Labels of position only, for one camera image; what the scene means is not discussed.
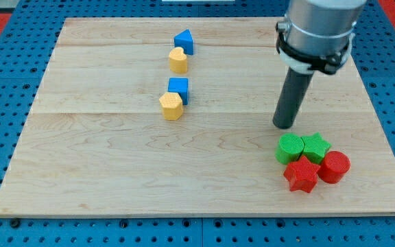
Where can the blue triangle block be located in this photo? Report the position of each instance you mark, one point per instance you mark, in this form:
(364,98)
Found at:
(184,40)

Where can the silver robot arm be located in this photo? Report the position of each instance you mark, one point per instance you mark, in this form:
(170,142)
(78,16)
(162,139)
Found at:
(316,35)

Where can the yellow hexagon block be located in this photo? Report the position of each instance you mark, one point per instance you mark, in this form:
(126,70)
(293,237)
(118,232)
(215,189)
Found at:
(171,106)

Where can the blue cube block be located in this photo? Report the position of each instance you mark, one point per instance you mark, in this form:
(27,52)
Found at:
(180,86)

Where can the light wooden board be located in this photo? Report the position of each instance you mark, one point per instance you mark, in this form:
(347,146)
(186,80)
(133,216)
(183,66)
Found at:
(96,145)

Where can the yellow heart block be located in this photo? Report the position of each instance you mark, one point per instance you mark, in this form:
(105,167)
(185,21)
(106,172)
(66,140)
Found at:
(178,62)

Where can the green cylinder block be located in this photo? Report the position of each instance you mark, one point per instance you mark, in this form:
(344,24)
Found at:
(289,148)

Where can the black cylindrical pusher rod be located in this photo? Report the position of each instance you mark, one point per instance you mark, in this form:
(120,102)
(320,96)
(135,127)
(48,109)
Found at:
(291,96)

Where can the red star block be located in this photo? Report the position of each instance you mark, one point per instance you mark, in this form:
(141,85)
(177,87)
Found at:
(302,175)

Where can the green star block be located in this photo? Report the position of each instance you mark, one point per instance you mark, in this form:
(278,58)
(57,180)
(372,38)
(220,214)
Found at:
(315,147)

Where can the red cylinder block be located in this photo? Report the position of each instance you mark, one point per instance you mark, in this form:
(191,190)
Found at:
(333,167)

